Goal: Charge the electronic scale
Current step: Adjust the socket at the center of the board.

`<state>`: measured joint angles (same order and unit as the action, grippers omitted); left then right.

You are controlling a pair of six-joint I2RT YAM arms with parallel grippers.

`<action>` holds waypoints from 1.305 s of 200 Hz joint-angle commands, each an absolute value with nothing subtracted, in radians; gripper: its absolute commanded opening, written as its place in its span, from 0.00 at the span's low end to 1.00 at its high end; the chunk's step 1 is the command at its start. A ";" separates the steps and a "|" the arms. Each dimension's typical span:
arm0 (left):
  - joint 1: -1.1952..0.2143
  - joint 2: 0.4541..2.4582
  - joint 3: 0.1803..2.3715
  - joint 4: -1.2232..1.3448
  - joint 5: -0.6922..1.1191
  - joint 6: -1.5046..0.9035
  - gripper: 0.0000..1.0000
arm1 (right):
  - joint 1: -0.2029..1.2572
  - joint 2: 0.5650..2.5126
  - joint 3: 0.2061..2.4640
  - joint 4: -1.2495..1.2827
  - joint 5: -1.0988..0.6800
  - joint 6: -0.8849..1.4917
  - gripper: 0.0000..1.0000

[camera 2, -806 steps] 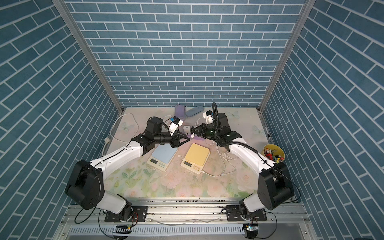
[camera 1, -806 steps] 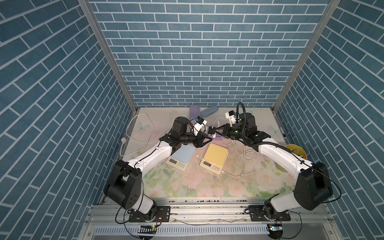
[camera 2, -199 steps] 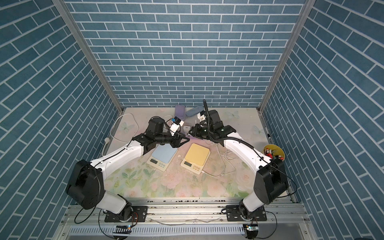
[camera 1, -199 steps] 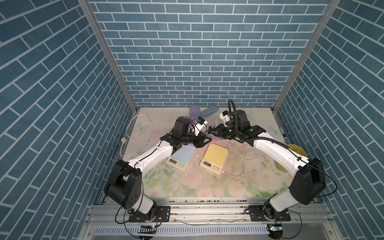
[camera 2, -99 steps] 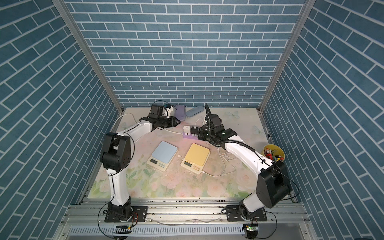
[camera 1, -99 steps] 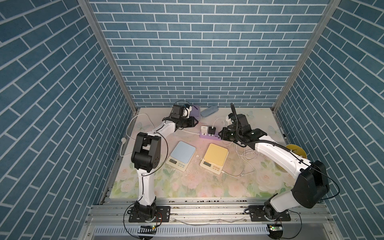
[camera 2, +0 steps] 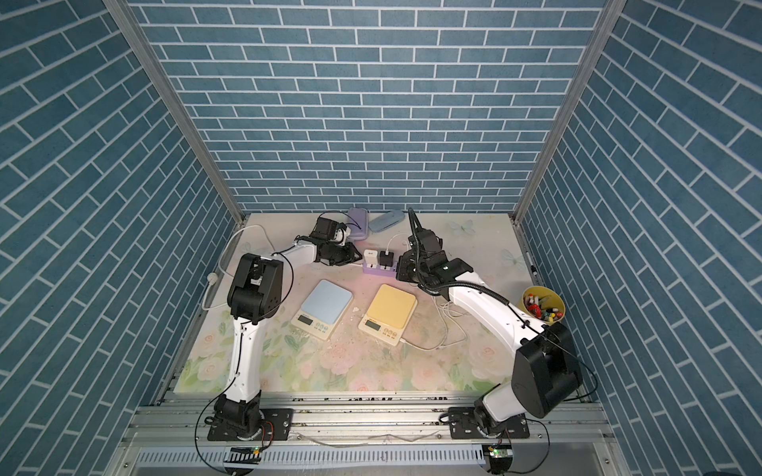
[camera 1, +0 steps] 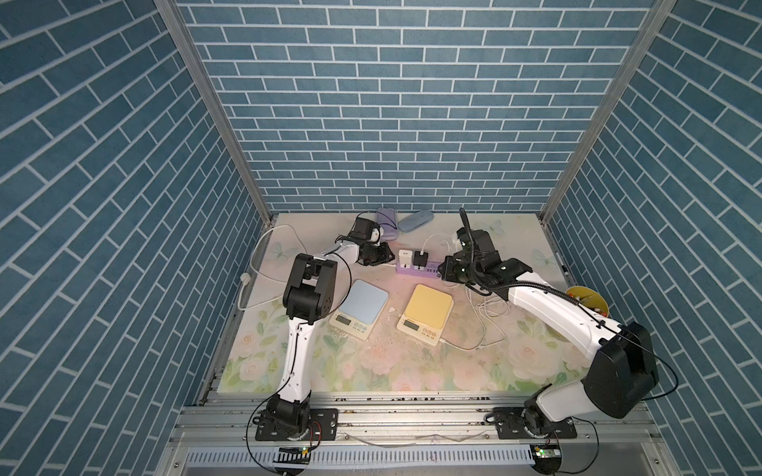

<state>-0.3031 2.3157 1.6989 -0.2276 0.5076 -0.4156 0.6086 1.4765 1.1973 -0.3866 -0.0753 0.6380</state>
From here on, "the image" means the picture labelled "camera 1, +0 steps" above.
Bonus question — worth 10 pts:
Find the purple power strip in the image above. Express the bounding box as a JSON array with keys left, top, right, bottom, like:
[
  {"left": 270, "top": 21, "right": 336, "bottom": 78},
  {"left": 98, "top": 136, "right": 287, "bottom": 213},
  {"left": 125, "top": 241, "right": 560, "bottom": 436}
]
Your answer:
[{"left": 396, "top": 262, "right": 441, "bottom": 279}]

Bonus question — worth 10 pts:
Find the black charger adapter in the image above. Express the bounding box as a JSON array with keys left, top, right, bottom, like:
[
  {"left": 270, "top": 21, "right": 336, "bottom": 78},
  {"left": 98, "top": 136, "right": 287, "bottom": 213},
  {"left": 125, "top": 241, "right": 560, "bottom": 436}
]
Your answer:
[{"left": 412, "top": 251, "right": 429, "bottom": 268}]

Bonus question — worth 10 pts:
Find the blue top kitchen scale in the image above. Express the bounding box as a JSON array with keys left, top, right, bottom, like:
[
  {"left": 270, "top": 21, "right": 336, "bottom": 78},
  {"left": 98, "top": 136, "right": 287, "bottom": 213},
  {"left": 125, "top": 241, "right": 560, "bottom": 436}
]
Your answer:
[{"left": 329, "top": 280, "right": 389, "bottom": 341}]

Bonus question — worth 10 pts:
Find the yellow top kitchen scale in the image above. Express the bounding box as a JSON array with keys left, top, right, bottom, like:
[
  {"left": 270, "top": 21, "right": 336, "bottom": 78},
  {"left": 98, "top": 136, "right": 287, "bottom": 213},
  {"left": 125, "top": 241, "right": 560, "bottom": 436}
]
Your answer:
[{"left": 397, "top": 285, "right": 454, "bottom": 346}]

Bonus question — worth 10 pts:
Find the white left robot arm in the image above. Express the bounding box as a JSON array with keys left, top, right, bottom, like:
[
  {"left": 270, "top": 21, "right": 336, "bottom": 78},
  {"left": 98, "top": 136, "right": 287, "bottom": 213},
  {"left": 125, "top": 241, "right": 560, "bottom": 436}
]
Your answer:
[{"left": 261, "top": 216, "right": 395, "bottom": 438}]

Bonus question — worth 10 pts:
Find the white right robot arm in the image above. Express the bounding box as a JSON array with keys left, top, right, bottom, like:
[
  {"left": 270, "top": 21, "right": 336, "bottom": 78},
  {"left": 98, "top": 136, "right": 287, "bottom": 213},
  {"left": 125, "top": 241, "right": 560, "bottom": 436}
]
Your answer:
[{"left": 438, "top": 222, "right": 659, "bottom": 434}]

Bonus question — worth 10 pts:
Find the yellow cup with pens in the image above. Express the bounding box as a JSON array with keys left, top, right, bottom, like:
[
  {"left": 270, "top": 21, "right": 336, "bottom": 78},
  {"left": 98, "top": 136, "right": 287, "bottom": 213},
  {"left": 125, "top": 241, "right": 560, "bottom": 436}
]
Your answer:
[{"left": 566, "top": 286, "right": 609, "bottom": 317}]

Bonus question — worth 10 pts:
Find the tangled white usb cable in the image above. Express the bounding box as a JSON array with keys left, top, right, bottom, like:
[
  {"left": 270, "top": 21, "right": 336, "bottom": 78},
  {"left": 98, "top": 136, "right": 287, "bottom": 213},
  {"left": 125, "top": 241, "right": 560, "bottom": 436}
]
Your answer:
[{"left": 469, "top": 284, "right": 513, "bottom": 337}]

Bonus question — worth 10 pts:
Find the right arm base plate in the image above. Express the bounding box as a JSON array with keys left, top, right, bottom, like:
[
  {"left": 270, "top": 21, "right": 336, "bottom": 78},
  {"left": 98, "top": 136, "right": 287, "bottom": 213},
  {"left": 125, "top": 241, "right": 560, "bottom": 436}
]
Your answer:
[{"left": 484, "top": 407, "right": 577, "bottom": 440}]

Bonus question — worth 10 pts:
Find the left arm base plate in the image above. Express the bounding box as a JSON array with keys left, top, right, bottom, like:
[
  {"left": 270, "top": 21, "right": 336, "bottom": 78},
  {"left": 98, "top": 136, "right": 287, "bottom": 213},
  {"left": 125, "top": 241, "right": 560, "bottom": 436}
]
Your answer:
[{"left": 255, "top": 408, "right": 339, "bottom": 441}]

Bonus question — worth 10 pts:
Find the aluminium front rail frame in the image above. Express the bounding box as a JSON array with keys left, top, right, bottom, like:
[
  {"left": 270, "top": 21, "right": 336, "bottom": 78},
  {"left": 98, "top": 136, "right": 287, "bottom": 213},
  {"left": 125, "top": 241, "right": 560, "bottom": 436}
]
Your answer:
[{"left": 158, "top": 393, "right": 679, "bottom": 475}]

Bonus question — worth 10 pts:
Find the aluminium corner post left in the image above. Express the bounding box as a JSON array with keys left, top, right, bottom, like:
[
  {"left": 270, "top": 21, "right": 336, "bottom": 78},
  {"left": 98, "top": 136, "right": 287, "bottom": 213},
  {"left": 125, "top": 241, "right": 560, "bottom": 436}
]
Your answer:
[{"left": 155, "top": 0, "right": 273, "bottom": 227}]

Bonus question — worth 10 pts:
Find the aluminium corner post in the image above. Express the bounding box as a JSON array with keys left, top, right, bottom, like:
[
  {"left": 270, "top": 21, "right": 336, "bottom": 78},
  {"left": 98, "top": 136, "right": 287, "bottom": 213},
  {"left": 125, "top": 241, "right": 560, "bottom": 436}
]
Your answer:
[
  {"left": 155, "top": 0, "right": 273, "bottom": 227},
  {"left": 538, "top": 0, "right": 677, "bottom": 227}
]

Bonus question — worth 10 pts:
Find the aluminium corner post right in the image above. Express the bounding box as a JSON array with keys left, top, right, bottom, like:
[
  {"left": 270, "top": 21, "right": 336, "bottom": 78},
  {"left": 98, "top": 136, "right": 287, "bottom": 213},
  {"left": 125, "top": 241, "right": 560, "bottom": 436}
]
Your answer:
[{"left": 538, "top": 0, "right": 677, "bottom": 227}]

